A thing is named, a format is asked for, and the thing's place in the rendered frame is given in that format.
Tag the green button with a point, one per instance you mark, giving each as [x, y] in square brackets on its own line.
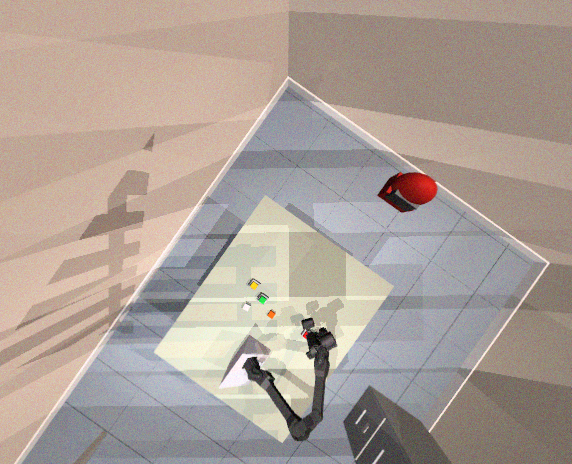
[263, 298]

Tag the yellow button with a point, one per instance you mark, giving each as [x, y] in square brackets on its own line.
[254, 284]

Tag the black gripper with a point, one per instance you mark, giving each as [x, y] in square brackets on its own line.
[307, 324]

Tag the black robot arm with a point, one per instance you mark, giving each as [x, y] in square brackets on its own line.
[299, 428]

